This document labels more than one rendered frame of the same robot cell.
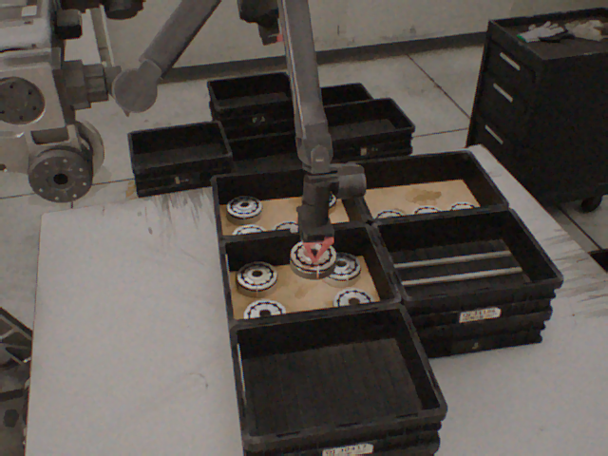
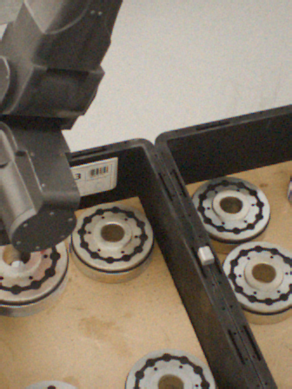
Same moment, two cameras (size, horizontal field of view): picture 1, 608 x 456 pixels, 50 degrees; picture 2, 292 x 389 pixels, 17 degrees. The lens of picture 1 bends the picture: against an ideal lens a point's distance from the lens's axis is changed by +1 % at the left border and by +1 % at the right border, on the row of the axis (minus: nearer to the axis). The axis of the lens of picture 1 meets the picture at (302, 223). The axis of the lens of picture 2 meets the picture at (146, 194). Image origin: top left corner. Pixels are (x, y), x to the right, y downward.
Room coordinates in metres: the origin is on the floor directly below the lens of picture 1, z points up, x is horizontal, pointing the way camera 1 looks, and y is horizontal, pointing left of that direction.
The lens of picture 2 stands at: (1.09, -0.60, 1.87)
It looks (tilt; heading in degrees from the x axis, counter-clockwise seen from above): 52 degrees down; 78
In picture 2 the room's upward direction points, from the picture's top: 5 degrees clockwise
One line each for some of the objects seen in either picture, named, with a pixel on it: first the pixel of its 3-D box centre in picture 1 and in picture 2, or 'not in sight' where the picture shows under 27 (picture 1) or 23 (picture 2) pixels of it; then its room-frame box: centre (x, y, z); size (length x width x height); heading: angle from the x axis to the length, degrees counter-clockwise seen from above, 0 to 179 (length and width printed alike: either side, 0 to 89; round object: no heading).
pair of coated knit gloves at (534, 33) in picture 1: (541, 31); not in sight; (2.77, -1.05, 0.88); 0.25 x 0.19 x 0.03; 106
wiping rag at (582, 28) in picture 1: (592, 28); not in sight; (2.80, -1.29, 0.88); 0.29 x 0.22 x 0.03; 106
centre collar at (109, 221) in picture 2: (256, 274); (112, 234); (1.21, 0.12, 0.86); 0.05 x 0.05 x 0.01
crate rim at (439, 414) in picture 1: (332, 370); not in sight; (0.86, -0.06, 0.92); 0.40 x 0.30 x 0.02; 100
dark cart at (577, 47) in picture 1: (551, 122); not in sight; (2.72, -1.19, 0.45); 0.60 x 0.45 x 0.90; 106
